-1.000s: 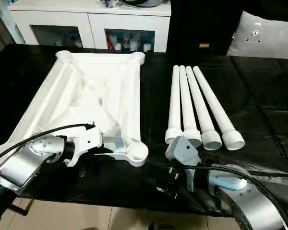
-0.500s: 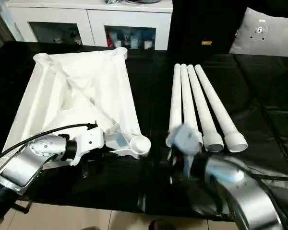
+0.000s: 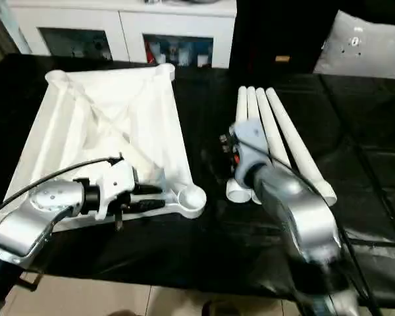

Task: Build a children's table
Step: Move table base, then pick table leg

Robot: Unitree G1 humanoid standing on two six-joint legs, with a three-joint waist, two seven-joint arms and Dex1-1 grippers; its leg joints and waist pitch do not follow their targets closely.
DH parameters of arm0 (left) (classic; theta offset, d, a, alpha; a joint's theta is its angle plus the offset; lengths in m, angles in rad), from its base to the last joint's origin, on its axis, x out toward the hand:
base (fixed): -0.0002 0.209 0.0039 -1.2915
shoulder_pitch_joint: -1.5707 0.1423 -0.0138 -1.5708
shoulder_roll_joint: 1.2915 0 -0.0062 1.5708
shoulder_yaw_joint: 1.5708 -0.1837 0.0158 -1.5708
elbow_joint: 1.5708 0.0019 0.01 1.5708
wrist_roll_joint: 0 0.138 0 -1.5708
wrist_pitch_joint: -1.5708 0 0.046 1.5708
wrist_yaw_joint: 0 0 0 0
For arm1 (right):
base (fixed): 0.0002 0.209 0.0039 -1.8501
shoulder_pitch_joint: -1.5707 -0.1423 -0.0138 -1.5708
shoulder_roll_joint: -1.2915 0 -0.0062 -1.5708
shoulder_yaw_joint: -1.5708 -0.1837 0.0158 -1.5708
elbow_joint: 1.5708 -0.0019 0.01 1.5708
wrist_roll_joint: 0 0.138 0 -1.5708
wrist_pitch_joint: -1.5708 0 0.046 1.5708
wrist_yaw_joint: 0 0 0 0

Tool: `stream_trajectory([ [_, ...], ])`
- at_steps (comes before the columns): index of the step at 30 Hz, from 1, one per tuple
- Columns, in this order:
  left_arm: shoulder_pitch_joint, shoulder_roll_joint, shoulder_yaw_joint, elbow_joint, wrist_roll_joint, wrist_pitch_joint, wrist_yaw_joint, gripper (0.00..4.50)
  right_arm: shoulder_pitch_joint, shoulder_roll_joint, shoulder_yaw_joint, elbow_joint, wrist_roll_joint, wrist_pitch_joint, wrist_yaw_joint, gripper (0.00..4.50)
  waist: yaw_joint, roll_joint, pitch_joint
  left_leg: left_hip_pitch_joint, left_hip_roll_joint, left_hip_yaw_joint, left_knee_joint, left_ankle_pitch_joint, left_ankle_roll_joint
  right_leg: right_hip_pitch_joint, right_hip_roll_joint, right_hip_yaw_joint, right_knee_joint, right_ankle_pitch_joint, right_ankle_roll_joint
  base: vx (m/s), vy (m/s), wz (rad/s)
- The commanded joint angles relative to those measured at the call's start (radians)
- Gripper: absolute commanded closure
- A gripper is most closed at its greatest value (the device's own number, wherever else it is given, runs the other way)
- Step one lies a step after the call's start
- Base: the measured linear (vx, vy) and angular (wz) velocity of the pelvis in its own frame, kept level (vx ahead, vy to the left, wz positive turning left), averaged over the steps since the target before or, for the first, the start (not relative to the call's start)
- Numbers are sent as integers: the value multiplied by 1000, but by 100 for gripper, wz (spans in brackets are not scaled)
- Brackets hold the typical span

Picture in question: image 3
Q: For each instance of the white plastic table leg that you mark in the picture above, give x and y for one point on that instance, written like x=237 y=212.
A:
x=242 y=102
x=293 y=131
x=274 y=125
x=251 y=102

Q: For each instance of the white plastic table top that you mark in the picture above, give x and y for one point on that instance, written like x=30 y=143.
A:
x=85 y=131

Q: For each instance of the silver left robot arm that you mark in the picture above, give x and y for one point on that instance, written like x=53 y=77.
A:
x=46 y=200

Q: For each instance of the black work mat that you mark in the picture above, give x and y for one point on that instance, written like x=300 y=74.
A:
x=217 y=247

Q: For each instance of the dark left robot foot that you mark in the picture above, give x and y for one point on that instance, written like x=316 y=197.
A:
x=128 y=313

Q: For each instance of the dark robot foot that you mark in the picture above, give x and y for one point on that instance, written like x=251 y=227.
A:
x=128 y=313
x=224 y=309

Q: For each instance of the black box with gold label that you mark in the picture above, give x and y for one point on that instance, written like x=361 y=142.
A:
x=283 y=29

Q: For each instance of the dark right robot foot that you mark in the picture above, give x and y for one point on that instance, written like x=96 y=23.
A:
x=224 y=309

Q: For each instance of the white glass-door cabinet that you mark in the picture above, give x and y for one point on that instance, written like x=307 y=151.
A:
x=128 y=23

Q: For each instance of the grey cushion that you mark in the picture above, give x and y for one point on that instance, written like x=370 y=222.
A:
x=365 y=49

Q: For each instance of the beige curtain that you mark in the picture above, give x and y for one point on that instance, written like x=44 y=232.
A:
x=0 y=33

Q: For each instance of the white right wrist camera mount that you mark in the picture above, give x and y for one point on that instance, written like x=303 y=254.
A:
x=250 y=138

